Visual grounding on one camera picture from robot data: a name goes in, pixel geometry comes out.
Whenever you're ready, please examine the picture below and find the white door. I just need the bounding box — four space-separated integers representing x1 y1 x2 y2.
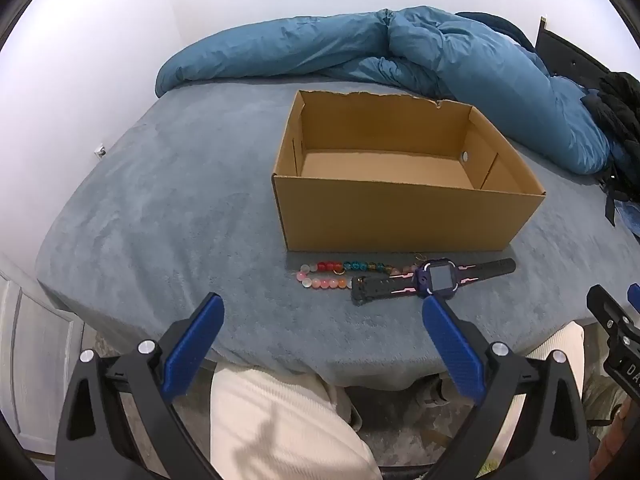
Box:
0 264 87 462

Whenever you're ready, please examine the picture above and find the purple smartwatch with black strap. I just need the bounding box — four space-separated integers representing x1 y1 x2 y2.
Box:
350 257 517 307

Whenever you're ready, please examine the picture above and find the dark navy pillow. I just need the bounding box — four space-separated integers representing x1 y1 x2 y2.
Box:
454 10 540 53

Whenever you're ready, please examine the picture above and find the blue duvet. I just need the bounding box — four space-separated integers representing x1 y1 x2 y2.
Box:
154 6 613 176

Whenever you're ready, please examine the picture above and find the person's leg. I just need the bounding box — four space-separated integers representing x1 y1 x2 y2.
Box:
210 364 385 480
524 322 587 397

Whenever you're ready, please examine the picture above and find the multicolour beaded bracelet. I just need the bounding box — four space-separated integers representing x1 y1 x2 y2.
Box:
298 259 397 291

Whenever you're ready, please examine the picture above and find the person's left leg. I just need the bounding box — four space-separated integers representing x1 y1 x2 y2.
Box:
210 364 385 480

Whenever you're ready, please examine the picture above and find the black headboard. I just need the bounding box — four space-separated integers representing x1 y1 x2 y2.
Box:
535 16 615 82

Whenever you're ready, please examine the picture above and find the black clothing pile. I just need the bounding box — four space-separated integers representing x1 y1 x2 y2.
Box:
581 71 640 202

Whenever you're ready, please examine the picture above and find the light blue cloth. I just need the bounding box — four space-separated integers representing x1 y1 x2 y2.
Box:
617 199 640 239

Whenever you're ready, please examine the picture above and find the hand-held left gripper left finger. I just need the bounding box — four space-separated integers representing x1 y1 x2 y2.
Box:
55 292 226 480

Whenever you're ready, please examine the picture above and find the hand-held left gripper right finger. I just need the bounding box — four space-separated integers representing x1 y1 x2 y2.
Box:
421 296 596 480

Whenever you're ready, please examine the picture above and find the person's right leg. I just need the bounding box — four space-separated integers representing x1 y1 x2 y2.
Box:
524 322 587 397

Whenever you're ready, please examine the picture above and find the brown cardboard box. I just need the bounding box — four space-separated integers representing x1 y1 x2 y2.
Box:
271 90 547 253

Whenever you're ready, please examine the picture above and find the black strap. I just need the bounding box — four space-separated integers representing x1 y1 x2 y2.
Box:
601 179 622 228

